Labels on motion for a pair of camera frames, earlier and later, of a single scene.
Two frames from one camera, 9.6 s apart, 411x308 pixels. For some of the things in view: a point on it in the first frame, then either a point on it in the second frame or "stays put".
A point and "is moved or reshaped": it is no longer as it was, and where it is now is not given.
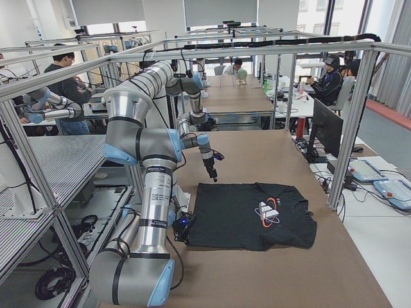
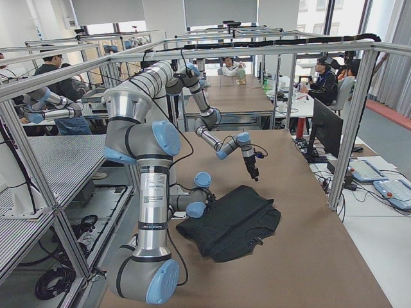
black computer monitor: x=327 y=129 stays put
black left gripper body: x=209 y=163 to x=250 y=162
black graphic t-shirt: x=250 y=216 is moved or reshaped
